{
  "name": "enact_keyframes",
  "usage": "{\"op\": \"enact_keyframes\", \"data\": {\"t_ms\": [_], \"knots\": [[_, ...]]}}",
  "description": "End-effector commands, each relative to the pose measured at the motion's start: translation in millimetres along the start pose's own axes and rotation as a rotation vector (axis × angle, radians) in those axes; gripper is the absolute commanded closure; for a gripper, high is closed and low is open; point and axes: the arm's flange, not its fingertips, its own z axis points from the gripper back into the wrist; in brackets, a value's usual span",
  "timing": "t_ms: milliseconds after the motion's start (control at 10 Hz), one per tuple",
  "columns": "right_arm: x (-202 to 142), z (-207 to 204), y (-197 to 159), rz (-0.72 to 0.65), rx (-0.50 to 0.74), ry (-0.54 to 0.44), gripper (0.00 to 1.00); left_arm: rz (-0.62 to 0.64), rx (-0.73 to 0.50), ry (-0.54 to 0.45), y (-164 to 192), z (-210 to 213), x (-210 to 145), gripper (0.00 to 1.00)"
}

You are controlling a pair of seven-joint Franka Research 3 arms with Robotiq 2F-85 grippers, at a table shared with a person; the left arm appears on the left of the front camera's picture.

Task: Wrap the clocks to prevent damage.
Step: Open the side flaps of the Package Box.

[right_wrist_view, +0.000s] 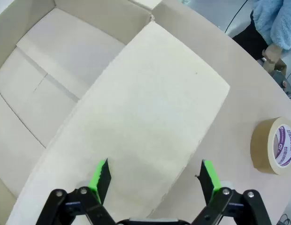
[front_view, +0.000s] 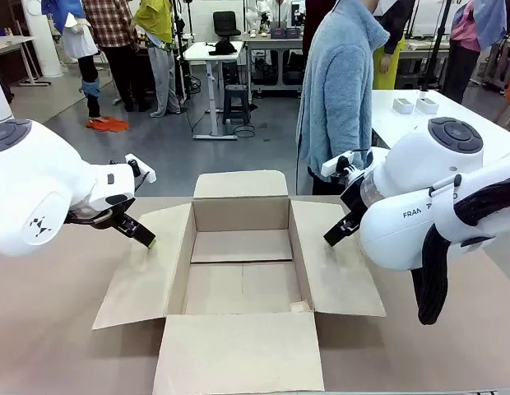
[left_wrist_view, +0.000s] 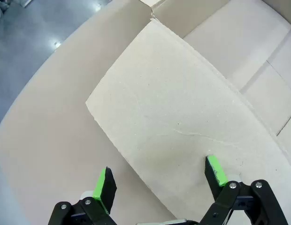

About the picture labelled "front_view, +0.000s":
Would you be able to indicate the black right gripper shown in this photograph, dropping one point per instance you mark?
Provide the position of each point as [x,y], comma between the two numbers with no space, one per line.
[354,199]

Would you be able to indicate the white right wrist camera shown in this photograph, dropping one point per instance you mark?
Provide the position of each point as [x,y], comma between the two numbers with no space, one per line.
[331,166]

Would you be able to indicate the black office chair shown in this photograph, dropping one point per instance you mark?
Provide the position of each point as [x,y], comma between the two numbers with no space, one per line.
[226,22]

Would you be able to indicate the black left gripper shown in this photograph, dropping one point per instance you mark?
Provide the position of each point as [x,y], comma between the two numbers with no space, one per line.
[94,220]

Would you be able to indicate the small white box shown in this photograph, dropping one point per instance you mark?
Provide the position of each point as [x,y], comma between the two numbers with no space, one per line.
[427,105]
[403,106]

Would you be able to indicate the orange cloth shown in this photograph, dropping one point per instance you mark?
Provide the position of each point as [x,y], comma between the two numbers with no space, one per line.
[109,124]

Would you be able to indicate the black cap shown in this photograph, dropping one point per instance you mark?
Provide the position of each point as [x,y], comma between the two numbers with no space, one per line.
[222,48]

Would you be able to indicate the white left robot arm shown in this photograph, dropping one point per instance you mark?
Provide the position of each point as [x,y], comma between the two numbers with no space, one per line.
[33,185]

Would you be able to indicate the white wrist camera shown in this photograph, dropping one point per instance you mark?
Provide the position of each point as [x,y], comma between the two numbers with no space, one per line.
[331,166]
[147,173]

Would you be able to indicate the person in blue fleece jacket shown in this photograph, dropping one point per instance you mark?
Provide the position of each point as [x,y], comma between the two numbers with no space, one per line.
[337,103]

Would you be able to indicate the large white table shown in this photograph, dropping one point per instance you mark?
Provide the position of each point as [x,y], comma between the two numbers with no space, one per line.
[403,123]

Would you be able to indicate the person in pink top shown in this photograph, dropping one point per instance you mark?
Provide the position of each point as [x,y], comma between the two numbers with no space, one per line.
[460,61]

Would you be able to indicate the light wood top table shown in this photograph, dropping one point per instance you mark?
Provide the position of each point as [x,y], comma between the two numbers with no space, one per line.
[8,41]

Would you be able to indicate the person in plaid shirt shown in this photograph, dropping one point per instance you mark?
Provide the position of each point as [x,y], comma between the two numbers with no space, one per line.
[111,20]

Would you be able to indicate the person in yellow-green shirt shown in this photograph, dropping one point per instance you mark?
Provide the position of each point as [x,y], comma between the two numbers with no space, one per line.
[154,16]

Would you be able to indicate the black plastic stool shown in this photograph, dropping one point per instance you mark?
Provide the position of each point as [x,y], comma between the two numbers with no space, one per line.
[235,92]

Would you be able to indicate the white standing desk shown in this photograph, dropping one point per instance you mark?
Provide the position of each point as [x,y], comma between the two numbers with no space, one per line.
[197,51]

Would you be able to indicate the grey metal workbench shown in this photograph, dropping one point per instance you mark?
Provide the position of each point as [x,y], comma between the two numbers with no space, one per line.
[275,43]

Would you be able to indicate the large brown cardboard box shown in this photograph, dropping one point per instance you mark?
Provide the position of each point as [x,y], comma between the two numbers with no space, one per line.
[238,354]

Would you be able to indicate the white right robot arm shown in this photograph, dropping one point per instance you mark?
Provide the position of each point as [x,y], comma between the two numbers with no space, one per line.
[403,238]

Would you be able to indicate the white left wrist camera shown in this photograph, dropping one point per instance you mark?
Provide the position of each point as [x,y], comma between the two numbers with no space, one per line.
[147,173]

